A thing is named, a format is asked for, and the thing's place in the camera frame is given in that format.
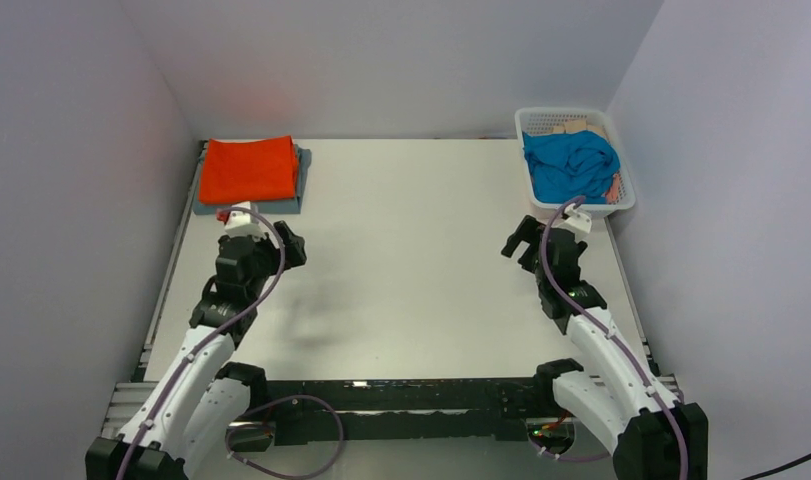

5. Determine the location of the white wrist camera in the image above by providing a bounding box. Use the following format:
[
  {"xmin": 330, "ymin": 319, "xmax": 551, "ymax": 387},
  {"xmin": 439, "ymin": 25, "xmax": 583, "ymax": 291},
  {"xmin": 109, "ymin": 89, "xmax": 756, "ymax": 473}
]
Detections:
[
  {"xmin": 217, "ymin": 201, "xmax": 265, "ymax": 239},
  {"xmin": 559, "ymin": 204, "xmax": 593, "ymax": 238}
]

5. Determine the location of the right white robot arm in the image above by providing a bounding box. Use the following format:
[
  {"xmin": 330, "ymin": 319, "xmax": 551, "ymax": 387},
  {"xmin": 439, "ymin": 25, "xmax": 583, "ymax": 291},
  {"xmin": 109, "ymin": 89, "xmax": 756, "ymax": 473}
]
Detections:
[{"xmin": 501, "ymin": 215, "xmax": 709, "ymax": 479}]

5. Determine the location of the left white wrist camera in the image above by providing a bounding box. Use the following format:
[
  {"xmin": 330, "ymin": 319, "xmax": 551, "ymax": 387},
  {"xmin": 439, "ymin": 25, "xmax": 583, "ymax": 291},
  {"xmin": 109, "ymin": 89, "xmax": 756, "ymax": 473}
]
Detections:
[{"xmin": 217, "ymin": 201, "xmax": 265, "ymax": 239}]

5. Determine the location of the black cable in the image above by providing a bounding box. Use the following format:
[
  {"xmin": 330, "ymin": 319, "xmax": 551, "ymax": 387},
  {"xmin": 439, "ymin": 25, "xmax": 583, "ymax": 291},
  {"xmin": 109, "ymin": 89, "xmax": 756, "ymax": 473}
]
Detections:
[{"xmin": 736, "ymin": 442, "xmax": 811, "ymax": 480}]

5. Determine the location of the white plastic basket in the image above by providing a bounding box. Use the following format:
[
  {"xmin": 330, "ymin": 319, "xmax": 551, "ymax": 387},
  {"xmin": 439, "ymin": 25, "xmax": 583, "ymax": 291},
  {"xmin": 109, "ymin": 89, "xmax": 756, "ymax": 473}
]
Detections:
[{"xmin": 514, "ymin": 107, "xmax": 635, "ymax": 217}]

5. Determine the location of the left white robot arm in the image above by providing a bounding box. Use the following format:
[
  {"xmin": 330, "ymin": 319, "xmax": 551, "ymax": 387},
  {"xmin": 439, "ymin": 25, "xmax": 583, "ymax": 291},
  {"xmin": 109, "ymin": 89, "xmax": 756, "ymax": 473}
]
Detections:
[{"xmin": 85, "ymin": 221, "xmax": 307, "ymax": 479}]

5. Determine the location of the orange t shirt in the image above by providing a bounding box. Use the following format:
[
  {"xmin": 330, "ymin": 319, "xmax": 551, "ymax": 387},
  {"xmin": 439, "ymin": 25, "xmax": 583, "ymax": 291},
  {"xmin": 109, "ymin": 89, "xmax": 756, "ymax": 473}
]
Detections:
[{"xmin": 198, "ymin": 136, "xmax": 299, "ymax": 205}]

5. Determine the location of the aluminium table frame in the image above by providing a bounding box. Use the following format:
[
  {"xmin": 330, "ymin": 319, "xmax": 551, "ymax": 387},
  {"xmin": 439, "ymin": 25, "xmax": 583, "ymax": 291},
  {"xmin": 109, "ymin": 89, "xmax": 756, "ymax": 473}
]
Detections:
[{"xmin": 86, "ymin": 140, "xmax": 704, "ymax": 480}]

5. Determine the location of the blue t shirt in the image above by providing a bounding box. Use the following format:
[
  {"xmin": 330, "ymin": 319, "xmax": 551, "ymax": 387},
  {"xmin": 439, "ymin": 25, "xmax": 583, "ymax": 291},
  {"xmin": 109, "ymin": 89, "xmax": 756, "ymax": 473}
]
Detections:
[{"xmin": 522, "ymin": 131, "xmax": 621, "ymax": 204}]

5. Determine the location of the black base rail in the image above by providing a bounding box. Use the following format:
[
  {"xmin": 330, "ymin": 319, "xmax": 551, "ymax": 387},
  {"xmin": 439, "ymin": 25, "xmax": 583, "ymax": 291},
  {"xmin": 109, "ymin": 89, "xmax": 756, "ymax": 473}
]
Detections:
[{"xmin": 232, "ymin": 377, "xmax": 580, "ymax": 453}]

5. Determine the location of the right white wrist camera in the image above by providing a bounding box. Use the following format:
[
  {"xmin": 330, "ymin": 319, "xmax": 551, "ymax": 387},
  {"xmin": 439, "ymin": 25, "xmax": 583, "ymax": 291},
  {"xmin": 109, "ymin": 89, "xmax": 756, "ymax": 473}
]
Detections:
[{"xmin": 559, "ymin": 204, "xmax": 593, "ymax": 238}]

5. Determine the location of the folded grey-blue t shirt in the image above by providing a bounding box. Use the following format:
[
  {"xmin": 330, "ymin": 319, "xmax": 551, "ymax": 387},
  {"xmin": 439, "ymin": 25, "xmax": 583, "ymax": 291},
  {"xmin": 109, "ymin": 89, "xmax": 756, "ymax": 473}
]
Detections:
[{"xmin": 191, "ymin": 144, "xmax": 312, "ymax": 216}]

